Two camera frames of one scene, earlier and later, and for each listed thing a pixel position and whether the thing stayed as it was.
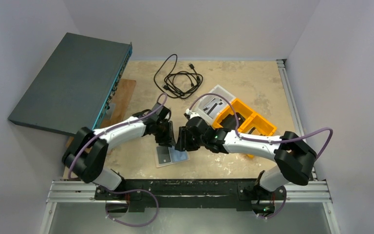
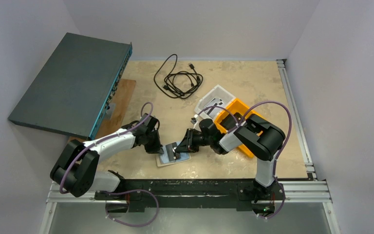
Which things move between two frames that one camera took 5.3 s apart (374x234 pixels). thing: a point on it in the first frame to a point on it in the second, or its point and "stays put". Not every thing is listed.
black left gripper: [167, 134] to [155, 147]
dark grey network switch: [74, 88] stays put
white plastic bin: [210, 105] stays put
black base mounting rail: [142, 193] stays put
